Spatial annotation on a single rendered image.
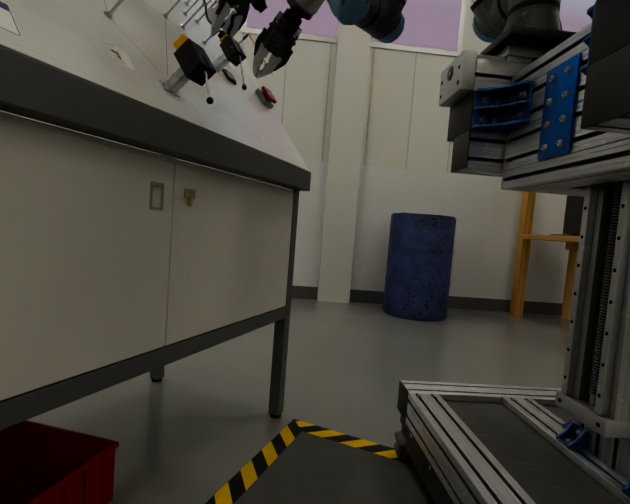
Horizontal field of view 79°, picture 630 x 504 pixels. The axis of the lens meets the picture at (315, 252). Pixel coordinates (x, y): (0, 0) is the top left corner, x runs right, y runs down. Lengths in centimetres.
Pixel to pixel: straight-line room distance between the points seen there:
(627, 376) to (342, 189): 296
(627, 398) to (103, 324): 96
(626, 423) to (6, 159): 111
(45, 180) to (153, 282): 27
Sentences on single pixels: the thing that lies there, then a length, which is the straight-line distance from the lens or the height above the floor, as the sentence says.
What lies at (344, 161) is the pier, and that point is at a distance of 363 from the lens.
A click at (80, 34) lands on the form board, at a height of 96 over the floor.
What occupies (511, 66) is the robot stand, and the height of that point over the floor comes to 109.
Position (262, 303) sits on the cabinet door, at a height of 44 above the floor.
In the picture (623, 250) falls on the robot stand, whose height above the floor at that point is 68.
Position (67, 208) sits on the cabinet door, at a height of 68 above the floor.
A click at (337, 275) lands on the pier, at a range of 361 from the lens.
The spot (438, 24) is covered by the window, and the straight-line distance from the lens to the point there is 430.
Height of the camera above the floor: 68
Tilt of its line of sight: 4 degrees down
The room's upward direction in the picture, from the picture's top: 4 degrees clockwise
